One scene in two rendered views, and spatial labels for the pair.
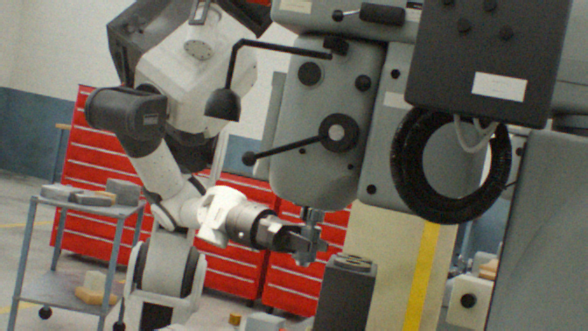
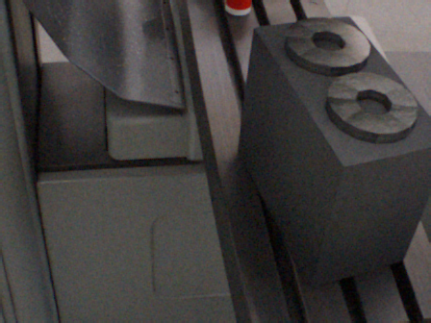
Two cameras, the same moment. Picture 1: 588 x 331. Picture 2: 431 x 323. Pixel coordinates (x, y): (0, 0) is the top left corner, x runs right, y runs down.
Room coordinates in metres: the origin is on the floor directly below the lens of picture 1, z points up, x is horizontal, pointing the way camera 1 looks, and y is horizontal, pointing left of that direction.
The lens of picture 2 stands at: (2.48, -0.61, 1.61)
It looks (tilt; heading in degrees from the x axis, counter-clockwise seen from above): 44 degrees down; 143
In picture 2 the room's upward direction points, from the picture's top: 10 degrees clockwise
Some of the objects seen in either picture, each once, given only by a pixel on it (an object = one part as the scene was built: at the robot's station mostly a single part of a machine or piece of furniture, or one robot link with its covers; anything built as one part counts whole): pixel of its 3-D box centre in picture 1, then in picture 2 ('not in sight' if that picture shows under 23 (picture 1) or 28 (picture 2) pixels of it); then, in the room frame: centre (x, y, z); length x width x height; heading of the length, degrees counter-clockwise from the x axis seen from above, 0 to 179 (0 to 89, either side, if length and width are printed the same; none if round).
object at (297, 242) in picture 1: (296, 242); not in sight; (1.61, -0.05, 1.23); 0.06 x 0.02 x 0.03; 51
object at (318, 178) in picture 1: (332, 123); not in sight; (1.63, -0.08, 1.47); 0.21 x 0.19 x 0.32; 162
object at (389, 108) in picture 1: (430, 143); not in sight; (1.57, -0.26, 1.47); 0.24 x 0.19 x 0.26; 162
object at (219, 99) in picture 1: (224, 103); not in sight; (1.68, 0.14, 1.47); 0.07 x 0.07 x 0.06
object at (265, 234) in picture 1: (271, 233); not in sight; (1.69, 0.00, 1.23); 0.13 x 0.12 x 0.10; 141
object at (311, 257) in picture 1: (305, 245); not in sight; (1.63, -0.07, 1.23); 0.05 x 0.05 x 0.06
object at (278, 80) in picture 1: (275, 125); not in sight; (1.67, 0.03, 1.45); 0.04 x 0.04 x 0.21; 72
